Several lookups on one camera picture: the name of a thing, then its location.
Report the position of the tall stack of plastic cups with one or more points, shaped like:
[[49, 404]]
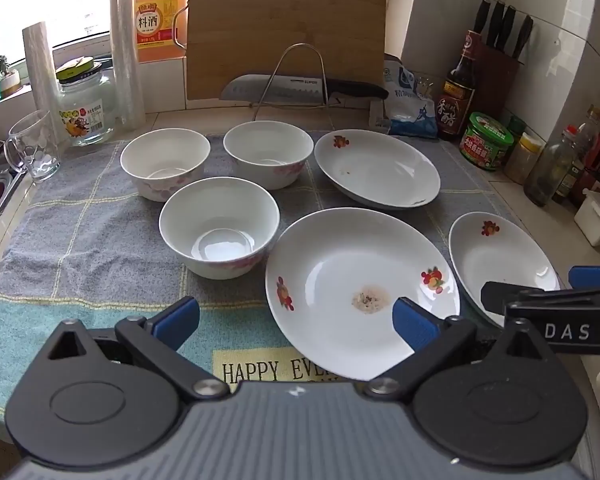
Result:
[[127, 60]]

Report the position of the clear glass bottle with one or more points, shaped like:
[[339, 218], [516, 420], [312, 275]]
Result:
[[545, 170]]

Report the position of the clear glass mug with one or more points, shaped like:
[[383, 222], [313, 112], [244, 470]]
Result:
[[37, 152]]

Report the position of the bamboo cutting board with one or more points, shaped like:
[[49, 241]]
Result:
[[280, 20]]

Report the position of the white and blue salt bag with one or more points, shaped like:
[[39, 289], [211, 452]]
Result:
[[410, 110]]

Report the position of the green sauce tub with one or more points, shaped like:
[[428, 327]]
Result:
[[486, 142]]

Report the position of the dark vinegar bottle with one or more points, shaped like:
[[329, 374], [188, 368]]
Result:
[[455, 105]]

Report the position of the yellow-lidded spice jar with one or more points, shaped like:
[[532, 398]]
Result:
[[523, 160]]

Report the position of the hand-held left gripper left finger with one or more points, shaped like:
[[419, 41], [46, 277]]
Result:
[[177, 320]]

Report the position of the green-lidded spice jar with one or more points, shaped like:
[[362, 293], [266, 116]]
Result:
[[516, 127]]

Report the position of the grey checked dish mat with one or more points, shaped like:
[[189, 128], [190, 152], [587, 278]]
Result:
[[105, 245]]

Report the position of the steel sink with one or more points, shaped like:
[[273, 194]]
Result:
[[0, 180]]

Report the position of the white bowl with pink flowers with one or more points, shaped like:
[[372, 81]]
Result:
[[152, 152], [267, 142], [215, 220]]

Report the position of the white plate with red flowers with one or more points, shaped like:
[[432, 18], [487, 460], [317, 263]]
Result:
[[380, 165], [330, 270], [500, 255]]

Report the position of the small potted figurine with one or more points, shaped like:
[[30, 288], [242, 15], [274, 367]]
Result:
[[8, 82]]

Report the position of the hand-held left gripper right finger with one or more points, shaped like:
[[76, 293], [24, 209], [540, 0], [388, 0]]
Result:
[[415, 325]]

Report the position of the oil bottle with green label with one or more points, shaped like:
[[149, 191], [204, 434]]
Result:
[[582, 155]]

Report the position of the orange cooking wine bottle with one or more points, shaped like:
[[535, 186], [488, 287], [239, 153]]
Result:
[[155, 25]]

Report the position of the glass jar with black lid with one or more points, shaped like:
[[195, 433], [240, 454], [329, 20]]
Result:
[[87, 110]]

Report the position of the dark red knife block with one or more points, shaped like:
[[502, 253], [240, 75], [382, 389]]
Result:
[[500, 80]]

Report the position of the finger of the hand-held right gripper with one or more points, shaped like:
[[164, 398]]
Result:
[[597, 277], [520, 295]]

